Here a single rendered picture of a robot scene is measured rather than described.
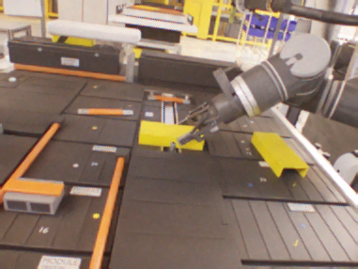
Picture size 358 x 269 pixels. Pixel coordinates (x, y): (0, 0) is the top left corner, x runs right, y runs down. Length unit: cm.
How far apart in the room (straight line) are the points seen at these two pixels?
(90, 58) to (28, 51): 24
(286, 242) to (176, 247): 19
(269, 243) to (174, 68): 78
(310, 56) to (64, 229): 57
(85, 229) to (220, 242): 21
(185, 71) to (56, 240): 82
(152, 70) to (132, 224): 75
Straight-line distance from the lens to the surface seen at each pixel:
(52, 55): 114
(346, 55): 211
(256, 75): 62
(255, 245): 46
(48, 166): 56
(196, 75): 108
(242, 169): 61
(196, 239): 42
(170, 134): 65
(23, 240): 44
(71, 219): 45
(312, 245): 51
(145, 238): 41
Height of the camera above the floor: 133
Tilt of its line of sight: 28 degrees down
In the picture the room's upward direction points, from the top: 9 degrees clockwise
